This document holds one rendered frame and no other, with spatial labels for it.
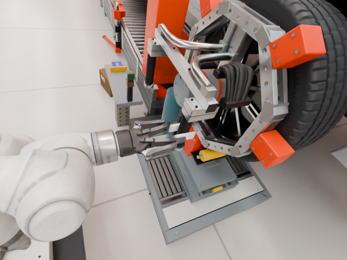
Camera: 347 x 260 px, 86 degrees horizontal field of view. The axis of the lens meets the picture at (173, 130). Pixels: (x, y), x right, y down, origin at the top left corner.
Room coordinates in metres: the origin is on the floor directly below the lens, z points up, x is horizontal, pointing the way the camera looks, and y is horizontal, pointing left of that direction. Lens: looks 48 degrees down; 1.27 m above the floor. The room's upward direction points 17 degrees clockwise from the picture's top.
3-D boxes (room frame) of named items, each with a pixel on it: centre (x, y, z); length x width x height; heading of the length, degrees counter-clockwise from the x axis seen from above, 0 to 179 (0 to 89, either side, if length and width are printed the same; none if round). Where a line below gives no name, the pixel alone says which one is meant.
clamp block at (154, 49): (0.69, 0.14, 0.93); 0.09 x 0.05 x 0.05; 125
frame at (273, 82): (0.67, -0.12, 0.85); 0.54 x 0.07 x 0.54; 35
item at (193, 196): (0.79, -0.25, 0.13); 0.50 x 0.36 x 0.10; 35
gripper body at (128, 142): (0.30, 0.10, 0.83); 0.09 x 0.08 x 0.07; 125
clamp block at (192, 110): (0.41, -0.06, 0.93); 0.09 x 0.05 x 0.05; 125
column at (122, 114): (1.04, 0.45, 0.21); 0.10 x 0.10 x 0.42; 35
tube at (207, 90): (0.52, -0.08, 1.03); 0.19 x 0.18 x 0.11; 125
